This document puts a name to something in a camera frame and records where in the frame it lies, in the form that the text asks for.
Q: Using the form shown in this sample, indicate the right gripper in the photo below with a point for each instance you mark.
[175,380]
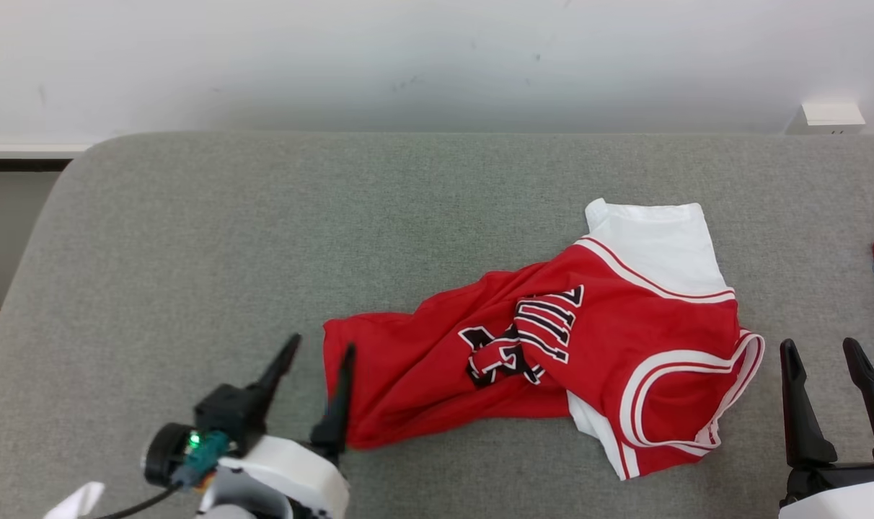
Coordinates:
[841,497]

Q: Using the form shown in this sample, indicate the white wall socket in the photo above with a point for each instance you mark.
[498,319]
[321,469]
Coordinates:
[830,115]

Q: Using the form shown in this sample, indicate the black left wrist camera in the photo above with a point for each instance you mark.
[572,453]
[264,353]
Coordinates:
[164,454]

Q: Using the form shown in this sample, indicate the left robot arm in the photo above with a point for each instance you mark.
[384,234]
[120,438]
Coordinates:
[228,513]

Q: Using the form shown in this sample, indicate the red and white basketball jersey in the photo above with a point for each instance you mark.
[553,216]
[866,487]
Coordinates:
[624,324]

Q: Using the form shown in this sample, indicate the white baseboard strip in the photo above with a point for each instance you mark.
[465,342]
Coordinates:
[26,150]

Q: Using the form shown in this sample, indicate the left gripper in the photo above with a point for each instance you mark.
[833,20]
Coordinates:
[293,472]

